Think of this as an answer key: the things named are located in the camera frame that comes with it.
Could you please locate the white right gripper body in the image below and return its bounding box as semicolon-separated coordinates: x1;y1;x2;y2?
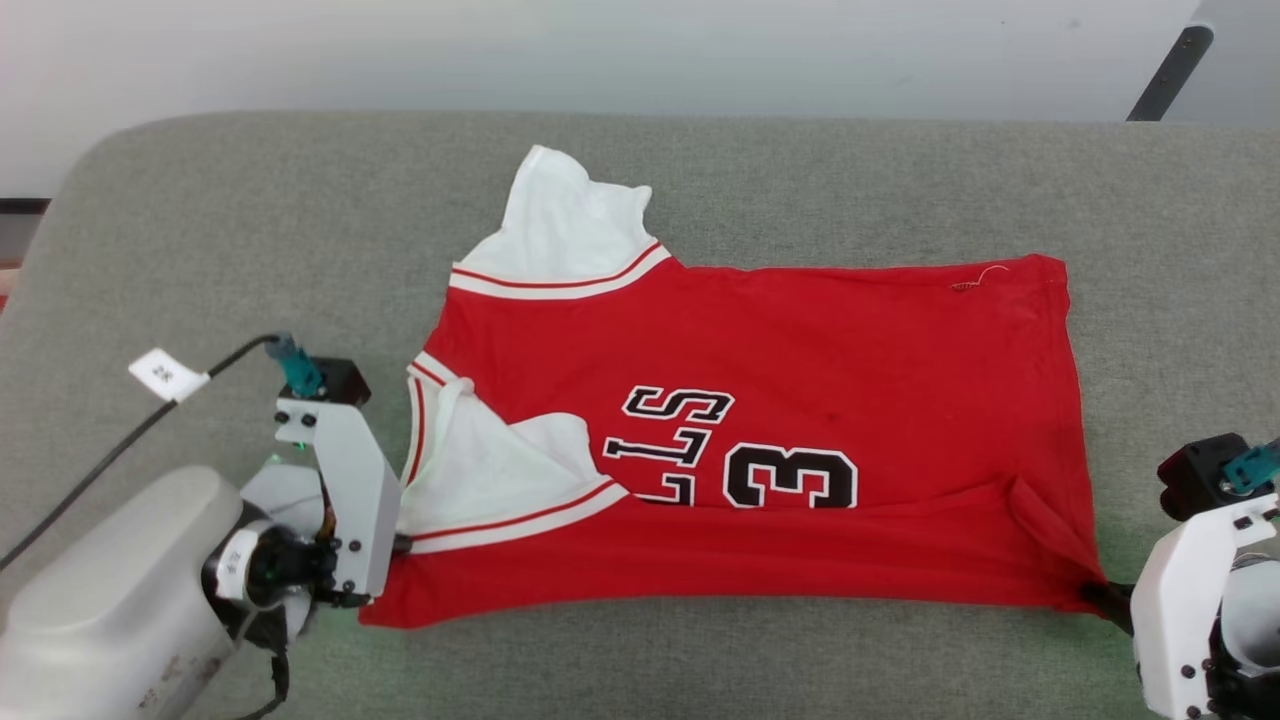
1129;494;1280;720

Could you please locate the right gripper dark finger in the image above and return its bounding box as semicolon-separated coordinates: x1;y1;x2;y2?
1078;578;1137;639

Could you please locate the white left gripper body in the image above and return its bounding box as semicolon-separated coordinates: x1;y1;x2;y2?
204;396;403;613

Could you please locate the red and white Bulls jersey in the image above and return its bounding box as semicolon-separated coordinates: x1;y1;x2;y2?
357;144;1110;632

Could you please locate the black slanted pole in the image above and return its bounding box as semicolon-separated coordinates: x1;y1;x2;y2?
1126;24;1215;123

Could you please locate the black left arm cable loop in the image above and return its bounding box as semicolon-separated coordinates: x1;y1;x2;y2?
234;610;293;720

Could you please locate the white paper cable tag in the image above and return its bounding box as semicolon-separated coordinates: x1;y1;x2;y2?
127;346;213;405

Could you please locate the black left camera cable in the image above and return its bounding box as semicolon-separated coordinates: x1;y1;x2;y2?
0;333;291;574

